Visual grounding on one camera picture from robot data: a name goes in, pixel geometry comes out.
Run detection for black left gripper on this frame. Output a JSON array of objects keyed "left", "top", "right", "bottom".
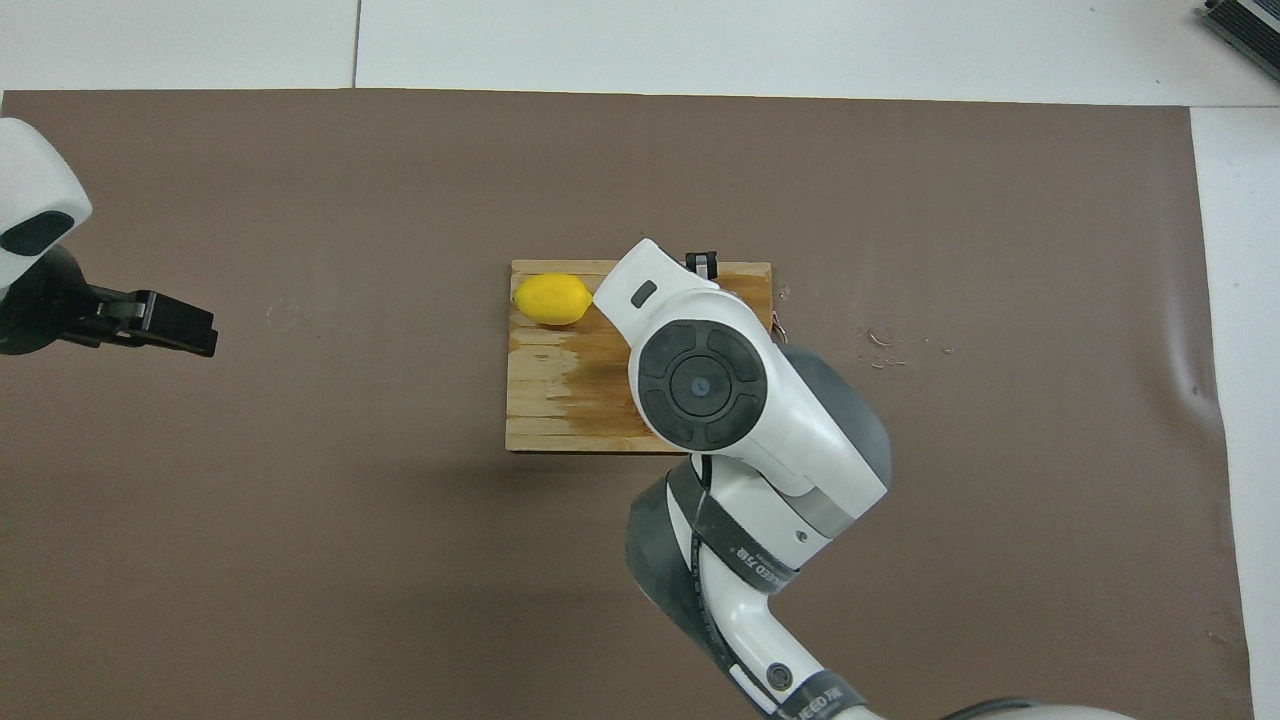
[{"left": 0, "top": 245, "right": 219, "bottom": 356}]

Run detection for yellow lemon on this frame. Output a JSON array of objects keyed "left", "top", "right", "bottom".
[{"left": 512, "top": 273, "right": 594, "bottom": 327}]

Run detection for small brown debris scraps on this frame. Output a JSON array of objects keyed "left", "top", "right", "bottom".
[{"left": 865, "top": 325, "right": 951, "bottom": 369}]

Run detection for wooden cutting board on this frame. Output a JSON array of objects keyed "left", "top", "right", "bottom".
[{"left": 505, "top": 260, "right": 786, "bottom": 456}]

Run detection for brown paper table mat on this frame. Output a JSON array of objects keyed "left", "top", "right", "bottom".
[{"left": 0, "top": 88, "right": 1256, "bottom": 720}]

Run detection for grey ribbed metal device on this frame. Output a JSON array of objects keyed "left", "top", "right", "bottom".
[{"left": 1195, "top": 0, "right": 1280, "bottom": 83}]

